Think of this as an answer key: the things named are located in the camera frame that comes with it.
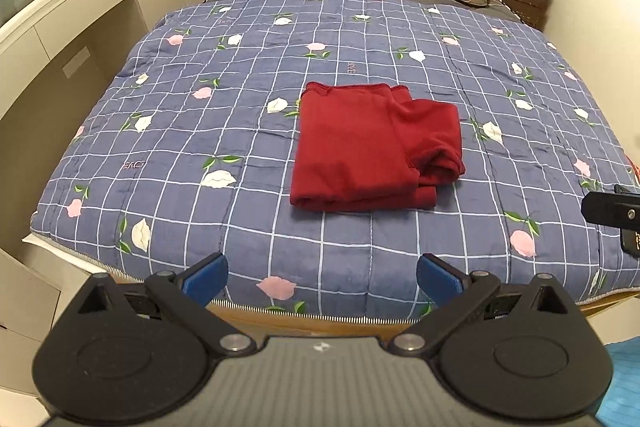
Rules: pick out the brown wooden nightstand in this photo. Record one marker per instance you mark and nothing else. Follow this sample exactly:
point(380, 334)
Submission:
point(532, 12)

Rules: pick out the beige built-in cabinet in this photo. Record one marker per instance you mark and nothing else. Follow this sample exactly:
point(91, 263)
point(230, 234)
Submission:
point(57, 59)

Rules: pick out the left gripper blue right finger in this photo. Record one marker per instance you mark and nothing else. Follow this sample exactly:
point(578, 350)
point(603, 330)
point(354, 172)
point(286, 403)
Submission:
point(460, 299)

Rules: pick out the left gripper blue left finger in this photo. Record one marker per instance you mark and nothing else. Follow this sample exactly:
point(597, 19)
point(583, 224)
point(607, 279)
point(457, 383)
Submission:
point(183, 297)

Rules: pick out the red long sleeve sweater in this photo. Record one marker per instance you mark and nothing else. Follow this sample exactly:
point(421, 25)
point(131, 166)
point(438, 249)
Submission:
point(371, 146)

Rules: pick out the blue floral checked quilt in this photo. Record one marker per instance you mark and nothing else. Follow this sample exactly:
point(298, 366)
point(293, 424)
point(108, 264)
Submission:
point(300, 131)

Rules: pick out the blue floor mat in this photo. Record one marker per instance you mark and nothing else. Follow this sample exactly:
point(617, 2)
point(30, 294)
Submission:
point(621, 405)

